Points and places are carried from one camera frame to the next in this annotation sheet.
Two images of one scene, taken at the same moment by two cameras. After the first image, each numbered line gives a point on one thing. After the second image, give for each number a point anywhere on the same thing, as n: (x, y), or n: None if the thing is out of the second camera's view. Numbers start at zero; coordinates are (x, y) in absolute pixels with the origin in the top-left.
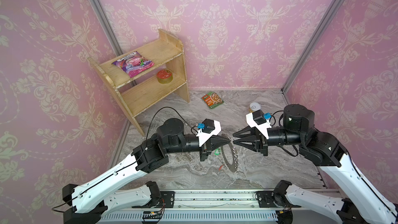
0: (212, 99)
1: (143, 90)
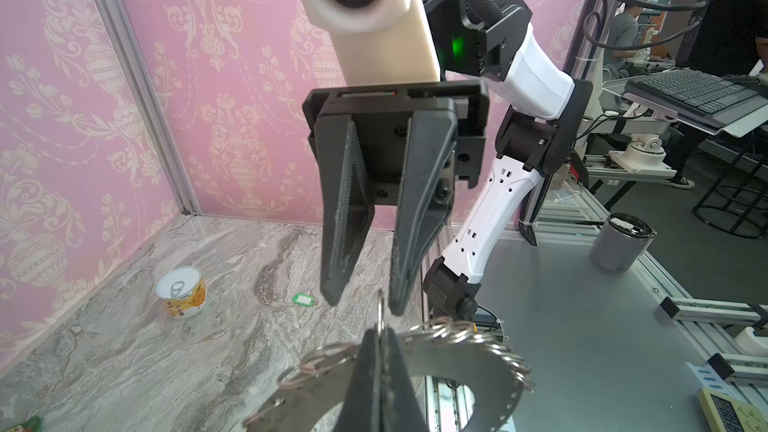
0: (34, 424)
1: None
